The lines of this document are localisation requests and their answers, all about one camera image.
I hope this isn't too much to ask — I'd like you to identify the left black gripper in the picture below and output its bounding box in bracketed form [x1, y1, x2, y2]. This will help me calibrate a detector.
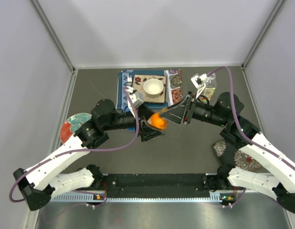
[104, 103, 165, 141]

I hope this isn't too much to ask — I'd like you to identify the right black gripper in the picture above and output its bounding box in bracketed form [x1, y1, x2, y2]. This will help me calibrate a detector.
[159, 91, 228, 127]

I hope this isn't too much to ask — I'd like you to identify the orange juice bottle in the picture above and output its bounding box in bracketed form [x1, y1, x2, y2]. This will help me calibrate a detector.
[147, 112, 168, 131]

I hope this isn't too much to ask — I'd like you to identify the large clear juice bottle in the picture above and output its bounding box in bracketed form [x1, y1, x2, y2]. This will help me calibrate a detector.
[201, 73, 217, 101]

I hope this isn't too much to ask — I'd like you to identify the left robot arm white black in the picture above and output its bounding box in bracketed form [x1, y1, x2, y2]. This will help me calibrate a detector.
[9, 99, 167, 211]

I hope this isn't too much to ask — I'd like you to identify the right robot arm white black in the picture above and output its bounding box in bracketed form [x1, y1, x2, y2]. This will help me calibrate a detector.
[160, 92, 295, 214]

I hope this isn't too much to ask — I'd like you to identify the blue patterned placemat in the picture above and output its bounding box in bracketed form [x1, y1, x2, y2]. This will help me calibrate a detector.
[116, 69, 183, 110]

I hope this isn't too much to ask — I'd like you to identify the white ceramic bowl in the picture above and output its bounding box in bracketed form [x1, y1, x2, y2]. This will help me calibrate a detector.
[143, 79, 164, 96]

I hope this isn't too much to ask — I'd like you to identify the square floral beige plate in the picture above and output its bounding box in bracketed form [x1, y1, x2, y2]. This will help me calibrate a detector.
[132, 74, 166, 104]

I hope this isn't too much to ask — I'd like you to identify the black floral square plate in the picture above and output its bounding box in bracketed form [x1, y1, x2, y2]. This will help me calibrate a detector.
[213, 140, 262, 172]

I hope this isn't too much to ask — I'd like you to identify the round red teal plate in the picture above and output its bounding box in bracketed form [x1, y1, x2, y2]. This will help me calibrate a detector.
[60, 113, 92, 144]

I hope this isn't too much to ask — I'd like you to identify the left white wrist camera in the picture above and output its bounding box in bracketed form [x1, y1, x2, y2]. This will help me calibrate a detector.
[125, 86, 144, 109]

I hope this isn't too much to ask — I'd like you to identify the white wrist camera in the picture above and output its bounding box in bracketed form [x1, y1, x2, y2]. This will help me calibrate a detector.
[191, 74, 210, 99]
[125, 86, 144, 109]

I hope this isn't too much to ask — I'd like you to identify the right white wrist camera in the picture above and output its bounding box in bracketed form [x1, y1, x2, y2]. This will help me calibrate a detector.
[191, 74, 210, 99]

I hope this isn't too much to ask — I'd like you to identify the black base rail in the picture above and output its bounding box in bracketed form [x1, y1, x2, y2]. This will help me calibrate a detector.
[103, 174, 222, 198]

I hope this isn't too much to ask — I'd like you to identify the grey cable duct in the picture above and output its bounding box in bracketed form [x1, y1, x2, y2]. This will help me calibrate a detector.
[51, 192, 235, 204]

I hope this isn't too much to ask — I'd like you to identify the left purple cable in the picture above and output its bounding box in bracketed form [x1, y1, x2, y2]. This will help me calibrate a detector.
[9, 87, 140, 203]

